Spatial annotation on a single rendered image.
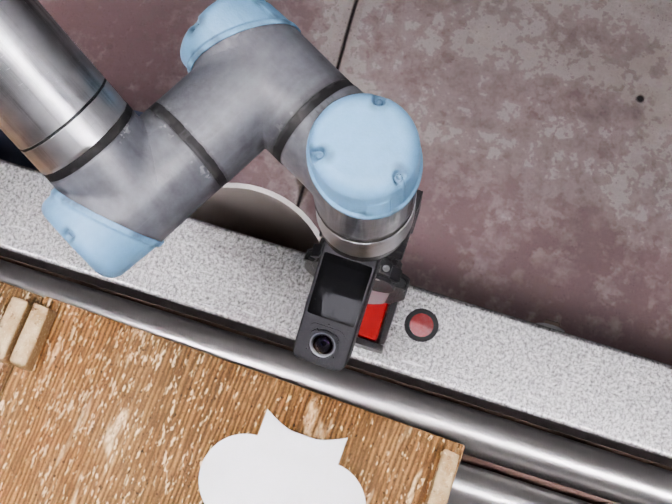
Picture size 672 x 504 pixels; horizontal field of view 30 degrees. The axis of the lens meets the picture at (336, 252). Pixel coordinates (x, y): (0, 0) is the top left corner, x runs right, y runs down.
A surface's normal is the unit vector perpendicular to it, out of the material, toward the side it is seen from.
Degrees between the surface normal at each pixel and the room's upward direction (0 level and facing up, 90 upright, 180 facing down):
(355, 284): 33
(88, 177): 46
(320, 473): 0
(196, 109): 5
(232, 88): 5
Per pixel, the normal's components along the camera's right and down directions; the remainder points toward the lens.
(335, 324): -0.20, 0.26
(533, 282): -0.01, -0.27
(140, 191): 0.36, 0.14
